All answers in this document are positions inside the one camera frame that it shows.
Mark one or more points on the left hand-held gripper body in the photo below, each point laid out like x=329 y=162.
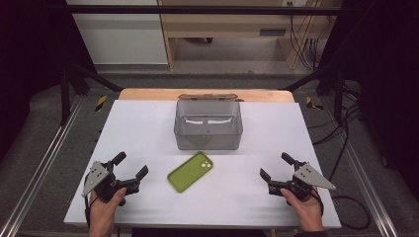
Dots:
x=105 y=184

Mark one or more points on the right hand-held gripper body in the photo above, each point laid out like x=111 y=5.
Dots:
x=304 y=182

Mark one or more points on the transparent grey plastic box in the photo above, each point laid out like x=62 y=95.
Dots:
x=208 y=138

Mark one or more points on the person's left hand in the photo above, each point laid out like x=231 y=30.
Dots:
x=102 y=214

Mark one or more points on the person's right hand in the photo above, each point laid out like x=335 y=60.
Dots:
x=309 y=214

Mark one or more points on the white board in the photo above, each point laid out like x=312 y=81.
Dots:
x=230 y=197

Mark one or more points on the wooden table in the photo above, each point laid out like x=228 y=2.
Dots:
x=148 y=94

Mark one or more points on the white cabinet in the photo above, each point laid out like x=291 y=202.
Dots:
x=122 y=36

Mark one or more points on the black curtain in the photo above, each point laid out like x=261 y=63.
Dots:
x=29 y=65
x=388 y=82

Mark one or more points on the light wooden desk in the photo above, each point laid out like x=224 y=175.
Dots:
x=224 y=24

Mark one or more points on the aluminium rail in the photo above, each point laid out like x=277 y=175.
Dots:
x=42 y=164
x=365 y=184

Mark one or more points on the black frame strut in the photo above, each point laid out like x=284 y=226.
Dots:
x=82 y=77
x=329 y=79

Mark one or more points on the black horizontal frame bar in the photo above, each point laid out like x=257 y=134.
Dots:
x=197 y=10

